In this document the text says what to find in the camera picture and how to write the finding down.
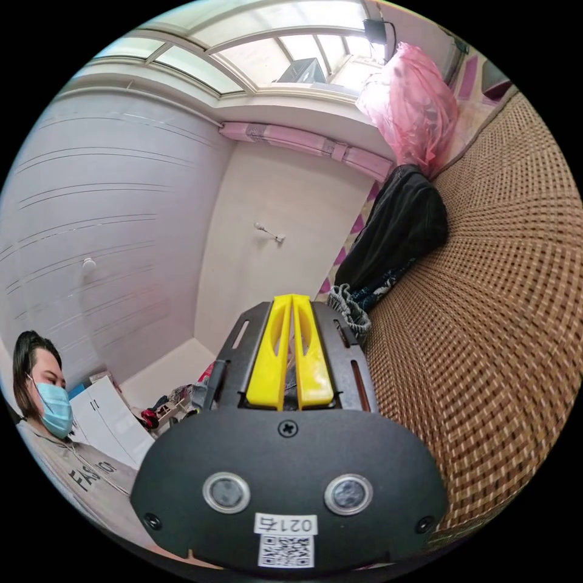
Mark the bed with woven mat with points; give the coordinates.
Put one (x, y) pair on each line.
(478, 319)

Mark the pink curtain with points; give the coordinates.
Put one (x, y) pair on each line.
(309, 141)

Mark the cluttered shelf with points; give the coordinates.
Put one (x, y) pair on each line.
(175, 403)

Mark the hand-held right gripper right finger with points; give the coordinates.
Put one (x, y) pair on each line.
(314, 364)

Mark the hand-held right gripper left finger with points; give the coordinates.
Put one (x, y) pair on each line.
(268, 360)

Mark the window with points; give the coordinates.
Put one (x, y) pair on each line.
(255, 50)

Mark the white cupboard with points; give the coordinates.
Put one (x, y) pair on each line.
(109, 423)

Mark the bare bulb lamp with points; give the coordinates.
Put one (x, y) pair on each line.
(269, 233)

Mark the pile of clothes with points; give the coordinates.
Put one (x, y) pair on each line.
(401, 227)

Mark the pink plastic bag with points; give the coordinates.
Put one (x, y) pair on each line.
(410, 114)

